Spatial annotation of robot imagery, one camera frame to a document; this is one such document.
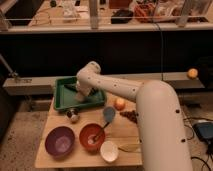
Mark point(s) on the black power adapter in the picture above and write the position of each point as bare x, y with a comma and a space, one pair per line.
204, 131

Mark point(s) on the small metal cup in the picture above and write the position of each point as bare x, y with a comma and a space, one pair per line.
73, 115

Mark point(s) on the green plastic tray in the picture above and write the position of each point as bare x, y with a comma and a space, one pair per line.
64, 98

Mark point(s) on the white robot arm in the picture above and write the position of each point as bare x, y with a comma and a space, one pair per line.
164, 146

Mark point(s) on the black bag on shelf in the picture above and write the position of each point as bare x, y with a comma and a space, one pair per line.
121, 16

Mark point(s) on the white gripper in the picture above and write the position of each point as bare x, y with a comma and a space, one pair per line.
83, 91

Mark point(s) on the brown grape bunch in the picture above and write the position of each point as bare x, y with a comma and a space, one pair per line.
130, 115

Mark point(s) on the yellow banana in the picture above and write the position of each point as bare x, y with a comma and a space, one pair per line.
131, 148

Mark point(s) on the orange ball on ledge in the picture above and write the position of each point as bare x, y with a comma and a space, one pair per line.
192, 73

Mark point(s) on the small white bowl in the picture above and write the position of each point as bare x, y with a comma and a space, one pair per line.
109, 151

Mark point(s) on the metal spoon in bowl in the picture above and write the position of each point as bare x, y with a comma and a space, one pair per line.
96, 138

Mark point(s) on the orange fruit on table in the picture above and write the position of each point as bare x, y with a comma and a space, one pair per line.
119, 104

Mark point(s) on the orange-red bowl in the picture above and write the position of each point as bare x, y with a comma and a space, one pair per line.
86, 137

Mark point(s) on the purple bowl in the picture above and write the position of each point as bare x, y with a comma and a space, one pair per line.
60, 141

